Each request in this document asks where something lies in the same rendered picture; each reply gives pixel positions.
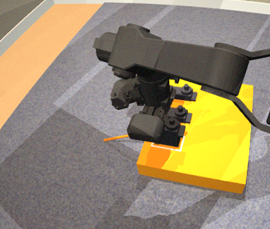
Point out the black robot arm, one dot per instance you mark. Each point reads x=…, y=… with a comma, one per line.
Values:
x=219, y=70

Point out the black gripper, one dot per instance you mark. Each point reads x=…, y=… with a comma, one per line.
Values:
x=150, y=123

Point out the yellow-orange flat deck plate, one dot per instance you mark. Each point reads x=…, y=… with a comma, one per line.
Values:
x=214, y=150

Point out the black micro servo with orange cable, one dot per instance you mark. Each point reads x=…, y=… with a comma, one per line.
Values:
x=171, y=136

